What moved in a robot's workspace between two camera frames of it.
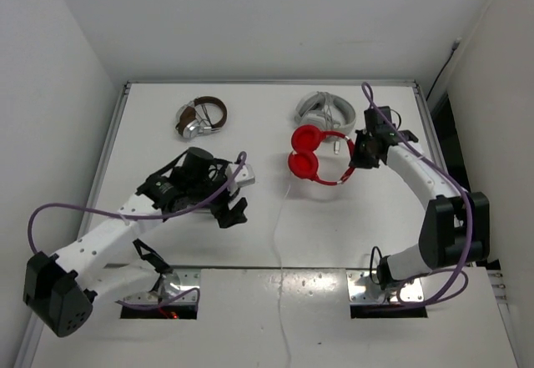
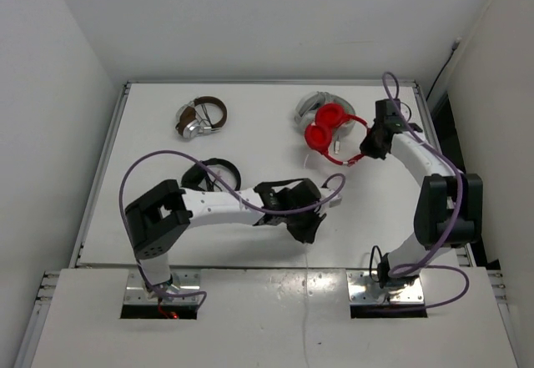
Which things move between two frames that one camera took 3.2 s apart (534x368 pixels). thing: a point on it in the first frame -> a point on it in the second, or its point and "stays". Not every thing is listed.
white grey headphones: x=325 y=110 stays
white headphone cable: x=280 y=279 -> x=305 y=295
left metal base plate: x=172 y=283 stays
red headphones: x=303 y=160 -> x=319 y=135
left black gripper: x=226 y=216 -> x=307 y=234
